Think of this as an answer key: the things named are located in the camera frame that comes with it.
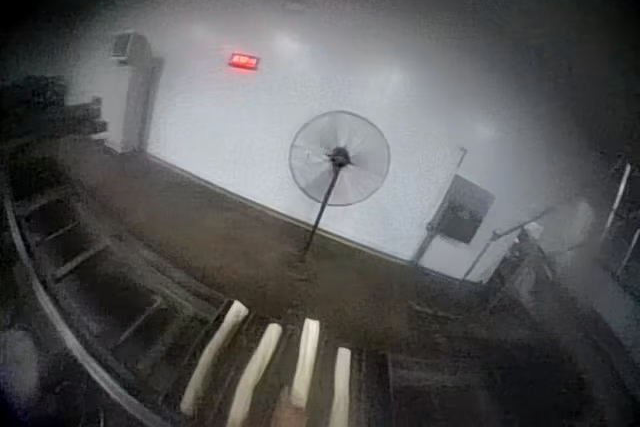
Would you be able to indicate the white air cooler unit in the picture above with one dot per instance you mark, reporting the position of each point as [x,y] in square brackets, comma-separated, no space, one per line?
[134,92]

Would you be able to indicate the dark stacked crates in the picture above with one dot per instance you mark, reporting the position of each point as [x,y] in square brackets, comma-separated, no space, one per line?
[50,109]

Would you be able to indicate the dark metal rack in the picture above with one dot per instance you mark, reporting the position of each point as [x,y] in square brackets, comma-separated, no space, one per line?
[620,227]

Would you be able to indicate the black pedestal fan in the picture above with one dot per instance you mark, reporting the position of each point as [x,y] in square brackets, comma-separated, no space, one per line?
[340,157]

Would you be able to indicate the dark wall-mounted box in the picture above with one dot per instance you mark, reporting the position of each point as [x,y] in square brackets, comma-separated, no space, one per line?
[465,214]

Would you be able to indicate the red lit wall sign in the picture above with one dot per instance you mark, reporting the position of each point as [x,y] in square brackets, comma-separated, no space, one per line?
[244,60]

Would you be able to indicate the metal pipe frame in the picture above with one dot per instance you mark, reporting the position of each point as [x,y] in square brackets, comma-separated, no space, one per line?
[492,242]

